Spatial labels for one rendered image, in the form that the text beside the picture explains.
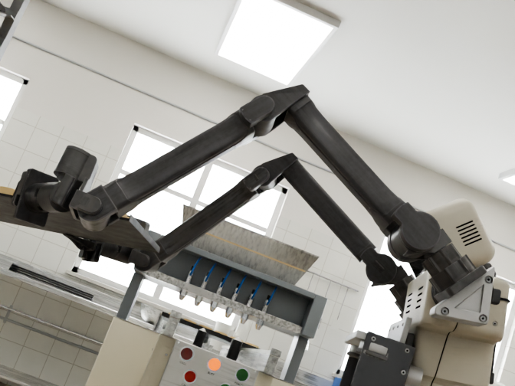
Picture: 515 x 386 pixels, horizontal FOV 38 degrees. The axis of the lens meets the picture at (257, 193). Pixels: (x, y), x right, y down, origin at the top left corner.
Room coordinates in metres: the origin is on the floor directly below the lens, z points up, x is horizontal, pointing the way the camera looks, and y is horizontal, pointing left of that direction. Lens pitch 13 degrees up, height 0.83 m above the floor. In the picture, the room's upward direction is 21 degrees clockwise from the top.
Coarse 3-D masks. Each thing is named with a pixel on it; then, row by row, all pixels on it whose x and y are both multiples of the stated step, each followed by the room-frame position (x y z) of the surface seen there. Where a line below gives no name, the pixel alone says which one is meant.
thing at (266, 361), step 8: (224, 352) 3.73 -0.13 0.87; (240, 352) 2.90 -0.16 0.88; (248, 352) 2.60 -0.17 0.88; (256, 352) 2.37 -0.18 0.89; (264, 352) 2.16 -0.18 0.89; (272, 352) 2.05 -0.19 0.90; (280, 352) 2.05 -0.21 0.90; (240, 360) 2.80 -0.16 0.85; (248, 360) 2.51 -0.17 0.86; (256, 360) 2.30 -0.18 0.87; (264, 360) 2.11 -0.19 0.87; (272, 360) 2.05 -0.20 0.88; (256, 368) 2.23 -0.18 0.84; (264, 368) 2.05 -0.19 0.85; (272, 368) 2.05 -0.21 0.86
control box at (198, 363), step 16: (176, 352) 2.04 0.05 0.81; (192, 352) 2.04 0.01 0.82; (208, 352) 2.05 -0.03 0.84; (176, 368) 2.04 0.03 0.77; (192, 368) 2.05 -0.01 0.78; (208, 368) 2.04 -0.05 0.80; (224, 368) 2.05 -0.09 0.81; (240, 368) 2.05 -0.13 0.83; (160, 384) 2.04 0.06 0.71; (176, 384) 2.04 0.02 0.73; (192, 384) 2.05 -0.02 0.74; (208, 384) 2.05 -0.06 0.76; (240, 384) 2.05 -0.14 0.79
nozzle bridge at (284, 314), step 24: (168, 264) 2.84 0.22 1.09; (192, 264) 2.85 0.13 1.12; (216, 264) 2.85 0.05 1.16; (240, 264) 2.77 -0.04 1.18; (168, 288) 3.07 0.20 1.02; (192, 288) 2.80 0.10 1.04; (216, 288) 2.85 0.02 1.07; (240, 288) 2.85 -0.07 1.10; (264, 288) 2.86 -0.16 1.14; (288, 288) 2.77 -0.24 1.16; (120, 312) 2.86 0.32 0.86; (240, 312) 2.89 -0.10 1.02; (264, 312) 2.81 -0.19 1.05; (288, 312) 2.86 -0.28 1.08; (312, 312) 2.78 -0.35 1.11; (312, 336) 2.78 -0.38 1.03; (288, 360) 2.93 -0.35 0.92
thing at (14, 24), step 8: (16, 0) 1.96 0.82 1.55; (24, 0) 1.96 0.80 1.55; (16, 8) 1.96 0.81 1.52; (24, 8) 1.97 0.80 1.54; (16, 16) 1.96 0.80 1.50; (8, 24) 1.96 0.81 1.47; (16, 24) 1.97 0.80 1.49; (0, 32) 1.96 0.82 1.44; (8, 32) 1.96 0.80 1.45; (8, 40) 1.97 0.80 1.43; (0, 56) 1.97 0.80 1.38
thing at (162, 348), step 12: (168, 336) 2.08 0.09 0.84; (204, 336) 2.53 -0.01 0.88; (156, 348) 2.07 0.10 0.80; (168, 348) 2.07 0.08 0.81; (240, 348) 2.14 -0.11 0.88; (156, 360) 2.07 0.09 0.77; (144, 372) 2.08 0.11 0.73; (156, 372) 2.07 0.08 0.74; (264, 372) 2.08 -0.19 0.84; (144, 384) 2.07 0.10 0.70; (156, 384) 2.07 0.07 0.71; (264, 384) 2.08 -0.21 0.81
